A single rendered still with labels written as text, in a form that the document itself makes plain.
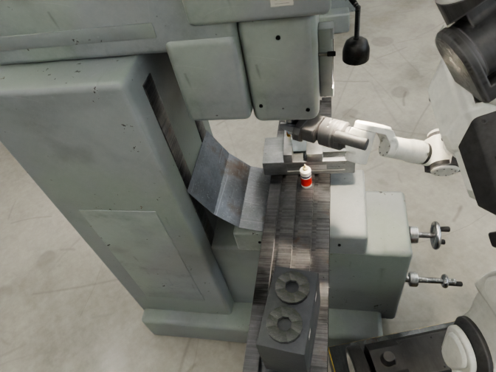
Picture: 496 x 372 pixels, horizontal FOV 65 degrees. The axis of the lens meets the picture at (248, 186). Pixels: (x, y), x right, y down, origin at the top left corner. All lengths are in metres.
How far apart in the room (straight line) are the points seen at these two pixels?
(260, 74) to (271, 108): 0.11
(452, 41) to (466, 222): 2.08
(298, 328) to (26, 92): 0.92
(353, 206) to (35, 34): 1.17
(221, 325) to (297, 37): 1.46
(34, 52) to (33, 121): 0.19
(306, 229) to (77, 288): 1.74
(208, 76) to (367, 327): 1.39
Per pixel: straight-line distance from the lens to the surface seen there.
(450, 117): 0.76
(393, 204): 1.73
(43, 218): 3.28
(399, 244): 1.61
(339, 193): 1.59
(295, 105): 1.12
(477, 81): 0.65
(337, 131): 1.17
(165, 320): 2.16
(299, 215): 1.43
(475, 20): 0.65
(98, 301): 2.62
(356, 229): 1.49
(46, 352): 2.65
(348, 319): 2.01
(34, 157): 1.40
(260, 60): 1.05
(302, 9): 0.96
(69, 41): 1.19
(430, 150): 1.30
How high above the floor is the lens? 2.05
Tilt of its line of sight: 48 degrees down
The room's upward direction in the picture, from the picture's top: 14 degrees counter-clockwise
